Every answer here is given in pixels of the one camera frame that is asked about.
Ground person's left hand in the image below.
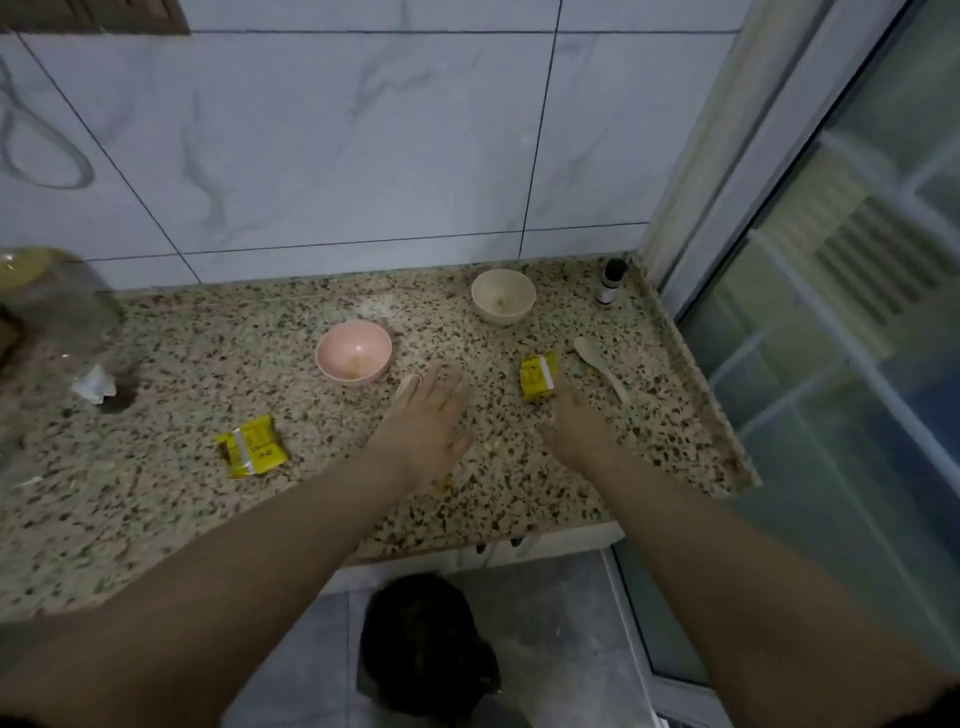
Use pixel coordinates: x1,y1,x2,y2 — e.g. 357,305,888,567
367,362,476,494

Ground person's right hand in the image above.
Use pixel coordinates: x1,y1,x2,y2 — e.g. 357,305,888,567
536,373,625,477

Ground yellow snack packet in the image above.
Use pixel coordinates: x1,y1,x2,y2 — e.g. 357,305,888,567
519,351,561,405
215,414,291,481

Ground person's left forearm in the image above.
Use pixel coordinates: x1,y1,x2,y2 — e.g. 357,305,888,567
0,448,423,728

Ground person's right forearm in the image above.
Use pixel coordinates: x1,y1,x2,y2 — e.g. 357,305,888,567
581,442,960,728

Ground cream plastic spoon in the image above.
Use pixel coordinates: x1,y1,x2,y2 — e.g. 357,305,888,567
572,335,632,407

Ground pink bowl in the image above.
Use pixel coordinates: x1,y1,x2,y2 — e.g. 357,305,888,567
314,319,395,389

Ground cream bowl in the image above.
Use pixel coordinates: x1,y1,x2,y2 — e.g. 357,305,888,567
470,267,538,328

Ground small dark bottle white label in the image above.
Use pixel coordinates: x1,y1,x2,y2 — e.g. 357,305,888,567
595,257,630,309

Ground white base cabinet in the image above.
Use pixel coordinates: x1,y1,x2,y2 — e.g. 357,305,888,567
321,520,627,597

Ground crumpled white wrapper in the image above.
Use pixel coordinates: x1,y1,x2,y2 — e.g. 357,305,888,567
71,363,119,407

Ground clear glass jar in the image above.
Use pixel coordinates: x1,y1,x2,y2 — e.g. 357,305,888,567
0,246,127,391

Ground aluminium sliding window frame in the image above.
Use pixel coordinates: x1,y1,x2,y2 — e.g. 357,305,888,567
609,0,960,728

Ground grey cable loop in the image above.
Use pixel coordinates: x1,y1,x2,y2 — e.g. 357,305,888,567
0,52,97,192

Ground brown wooden wall cabinet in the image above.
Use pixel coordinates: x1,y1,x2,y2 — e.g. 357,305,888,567
0,0,190,36

